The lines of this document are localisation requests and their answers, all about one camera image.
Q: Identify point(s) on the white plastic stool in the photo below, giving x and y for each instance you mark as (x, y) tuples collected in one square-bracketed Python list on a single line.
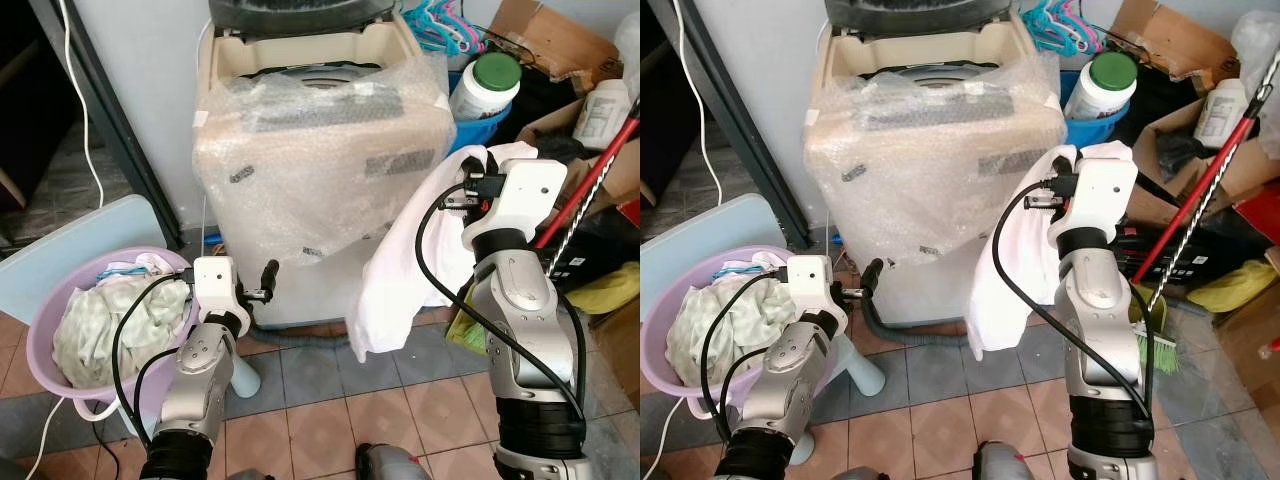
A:
[(243, 375), (855, 370)]

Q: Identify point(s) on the purple plastic basin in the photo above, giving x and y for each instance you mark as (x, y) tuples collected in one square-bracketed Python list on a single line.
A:
[(45, 350), (655, 350)]

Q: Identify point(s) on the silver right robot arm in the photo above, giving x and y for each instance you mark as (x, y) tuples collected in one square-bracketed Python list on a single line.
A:
[(525, 330), (1095, 340)]

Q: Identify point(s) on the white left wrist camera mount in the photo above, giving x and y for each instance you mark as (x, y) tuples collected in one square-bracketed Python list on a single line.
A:
[(810, 285), (213, 285)]

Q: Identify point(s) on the pale green crumpled clothes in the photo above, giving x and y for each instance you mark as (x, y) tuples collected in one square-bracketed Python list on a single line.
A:
[(95, 335), (735, 320)]

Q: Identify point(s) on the green broom head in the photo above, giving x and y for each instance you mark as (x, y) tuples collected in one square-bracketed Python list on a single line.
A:
[(1158, 345), (465, 335)]

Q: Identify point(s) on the white garment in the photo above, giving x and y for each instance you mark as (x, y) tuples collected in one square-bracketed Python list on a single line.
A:
[(395, 275), (1005, 280)]

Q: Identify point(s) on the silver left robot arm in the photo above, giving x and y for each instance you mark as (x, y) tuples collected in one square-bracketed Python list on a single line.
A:
[(785, 390), (190, 390)]

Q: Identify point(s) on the clear bubble wrap sheet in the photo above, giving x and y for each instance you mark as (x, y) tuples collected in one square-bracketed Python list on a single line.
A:
[(900, 165), (290, 160)]

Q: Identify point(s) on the white jar with green lid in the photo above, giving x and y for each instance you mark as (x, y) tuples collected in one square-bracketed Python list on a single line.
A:
[(485, 90), (1100, 90)]

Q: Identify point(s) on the dark grey door frame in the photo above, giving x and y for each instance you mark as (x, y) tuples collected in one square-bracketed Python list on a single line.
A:
[(740, 120), (110, 120)]

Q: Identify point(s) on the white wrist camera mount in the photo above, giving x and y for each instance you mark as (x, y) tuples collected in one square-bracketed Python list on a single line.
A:
[(1105, 195), (810, 285), (525, 195), (213, 285)]

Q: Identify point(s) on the black flat box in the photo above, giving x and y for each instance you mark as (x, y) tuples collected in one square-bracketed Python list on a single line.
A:
[(600, 245), (1190, 255)]

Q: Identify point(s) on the brown cardboard box flap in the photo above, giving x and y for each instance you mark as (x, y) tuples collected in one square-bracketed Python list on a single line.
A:
[(1165, 35), (545, 35)]

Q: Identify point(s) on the white labelled detergent bottle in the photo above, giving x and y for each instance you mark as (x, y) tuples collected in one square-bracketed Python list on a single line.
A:
[(600, 115), (1222, 115)]

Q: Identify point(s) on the blue plastic tub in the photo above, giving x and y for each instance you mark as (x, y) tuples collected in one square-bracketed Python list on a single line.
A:
[(1085, 132), (480, 130)]

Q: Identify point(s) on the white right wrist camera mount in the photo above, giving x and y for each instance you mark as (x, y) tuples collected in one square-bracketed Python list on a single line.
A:
[(1105, 195), (525, 195)]

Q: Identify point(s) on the clear plastic bag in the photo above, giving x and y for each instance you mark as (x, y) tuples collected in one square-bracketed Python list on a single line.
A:
[(628, 40), (1258, 50)]

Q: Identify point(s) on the beige top-load washing machine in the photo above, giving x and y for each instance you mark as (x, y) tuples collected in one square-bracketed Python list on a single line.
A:
[(900, 215), (300, 210)]

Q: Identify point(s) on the light blue flat board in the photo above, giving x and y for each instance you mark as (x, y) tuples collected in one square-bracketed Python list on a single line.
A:
[(60, 255), (690, 240)]

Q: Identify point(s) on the open brown cardboard box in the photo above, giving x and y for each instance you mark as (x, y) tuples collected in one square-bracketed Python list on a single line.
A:
[(620, 165), (1255, 165)]

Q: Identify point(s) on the yellow cloth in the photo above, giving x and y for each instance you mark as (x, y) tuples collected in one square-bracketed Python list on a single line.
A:
[(605, 290), (1230, 288)]

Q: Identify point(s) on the blue and pink hangers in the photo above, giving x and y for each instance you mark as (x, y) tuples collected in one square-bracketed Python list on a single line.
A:
[(1060, 25), (440, 25)]

